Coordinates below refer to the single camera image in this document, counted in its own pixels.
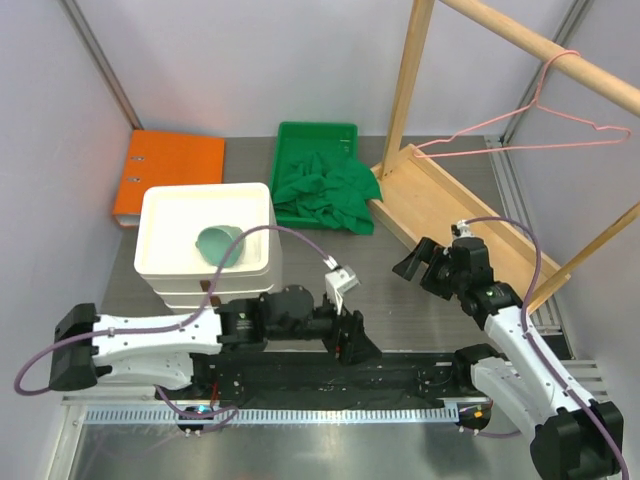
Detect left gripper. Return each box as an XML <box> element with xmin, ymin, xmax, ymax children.
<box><xmin>268</xmin><ymin>287</ymin><xmax>382</xmax><ymax>364</ymax></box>

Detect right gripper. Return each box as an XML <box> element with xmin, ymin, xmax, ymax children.
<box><xmin>393</xmin><ymin>237</ymin><xmax>467</xmax><ymax>301</ymax></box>

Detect pink wire hanger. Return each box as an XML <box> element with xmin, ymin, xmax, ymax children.
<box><xmin>412</xmin><ymin>50</ymin><xmax>632</xmax><ymax>159</ymax></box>

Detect green t shirt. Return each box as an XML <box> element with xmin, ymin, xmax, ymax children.
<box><xmin>272</xmin><ymin>152</ymin><xmax>382</xmax><ymax>235</ymax></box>

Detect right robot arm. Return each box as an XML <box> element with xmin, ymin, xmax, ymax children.
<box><xmin>393</xmin><ymin>236</ymin><xmax>629</xmax><ymax>479</ymax></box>

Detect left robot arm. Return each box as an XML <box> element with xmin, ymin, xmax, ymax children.
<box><xmin>49</xmin><ymin>285</ymin><xmax>381</xmax><ymax>399</ymax></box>

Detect wooden clothes rack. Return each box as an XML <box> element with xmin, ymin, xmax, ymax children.
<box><xmin>369</xmin><ymin>1</ymin><xmax>639</xmax><ymax>313</ymax></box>

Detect green plastic tray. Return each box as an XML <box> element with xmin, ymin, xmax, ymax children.
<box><xmin>270</xmin><ymin>122</ymin><xmax>358</xmax><ymax>229</ymax></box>

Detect teal ceramic cup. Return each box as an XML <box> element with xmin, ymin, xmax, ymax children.
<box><xmin>195</xmin><ymin>225</ymin><xmax>244</xmax><ymax>268</ymax></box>

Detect white stacked containers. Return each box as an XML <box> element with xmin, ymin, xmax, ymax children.
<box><xmin>134</xmin><ymin>183</ymin><xmax>283</xmax><ymax>313</ymax></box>

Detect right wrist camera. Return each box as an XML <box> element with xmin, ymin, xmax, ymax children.
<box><xmin>451</xmin><ymin>220</ymin><xmax>474</xmax><ymax>240</ymax></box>

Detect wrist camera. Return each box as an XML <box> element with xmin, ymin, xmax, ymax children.
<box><xmin>451</xmin><ymin>220</ymin><xmax>474</xmax><ymax>240</ymax></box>
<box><xmin>324</xmin><ymin>256</ymin><xmax>360</xmax><ymax>315</ymax></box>

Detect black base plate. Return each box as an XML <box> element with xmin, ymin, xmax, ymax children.
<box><xmin>165</xmin><ymin>351</ymin><xmax>485</xmax><ymax>411</ymax></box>

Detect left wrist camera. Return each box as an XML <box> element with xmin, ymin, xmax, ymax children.
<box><xmin>324</xmin><ymin>256</ymin><xmax>360</xmax><ymax>315</ymax></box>

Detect slotted cable duct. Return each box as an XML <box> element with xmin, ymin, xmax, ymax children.
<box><xmin>84</xmin><ymin>404</ymin><xmax>459</xmax><ymax>425</ymax></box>

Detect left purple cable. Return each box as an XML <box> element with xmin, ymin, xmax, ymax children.
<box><xmin>13</xmin><ymin>224</ymin><xmax>339</xmax><ymax>396</ymax></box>

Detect purple cable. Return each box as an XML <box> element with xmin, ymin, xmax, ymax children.
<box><xmin>464</xmin><ymin>217</ymin><xmax>631</xmax><ymax>480</ymax></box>
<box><xmin>13</xmin><ymin>224</ymin><xmax>339</xmax><ymax>396</ymax></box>

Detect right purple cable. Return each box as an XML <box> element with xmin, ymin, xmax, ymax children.
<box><xmin>464</xmin><ymin>217</ymin><xmax>631</xmax><ymax>480</ymax></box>

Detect orange ring binder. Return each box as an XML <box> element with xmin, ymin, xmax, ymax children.
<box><xmin>112</xmin><ymin>130</ymin><xmax>225</xmax><ymax>228</ymax></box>

